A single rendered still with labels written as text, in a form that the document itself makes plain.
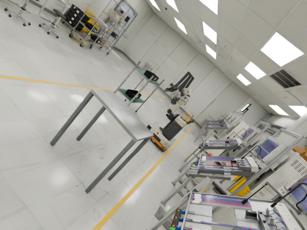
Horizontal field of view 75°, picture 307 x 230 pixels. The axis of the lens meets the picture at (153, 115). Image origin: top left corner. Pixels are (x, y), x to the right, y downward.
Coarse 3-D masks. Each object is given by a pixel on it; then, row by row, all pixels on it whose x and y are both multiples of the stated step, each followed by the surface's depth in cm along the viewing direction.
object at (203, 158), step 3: (201, 156) 333; (204, 156) 333; (201, 159) 314; (204, 159) 314; (207, 159) 314; (210, 159) 313; (213, 159) 313; (216, 159) 313; (219, 159) 312; (222, 159) 312; (225, 159) 311; (228, 159) 311; (231, 159) 311
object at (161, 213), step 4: (204, 180) 241; (208, 180) 239; (200, 184) 242; (204, 184) 241; (196, 188) 244; (200, 188) 243; (184, 196) 253; (180, 200) 251; (176, 204) 252; (160, 208) 271; (172, 208) 254; (156, 212) 258; (160, 212) 264; (164, 212) 270; (168, 212) 256; (156, 216) 251; (160, 216) 257; (172, 220) 269; (164, 224) 251; (168, 228) 250
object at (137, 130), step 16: (96, 96) 199; (112, 96) 227; (112, 112) 193; (128, 112) 224; (64, 128) 213; (128, 128) 189; (144, 128) 221; (128, 144) 187; (144, 144) 227; (128, 160) 233; (112, 176) 240
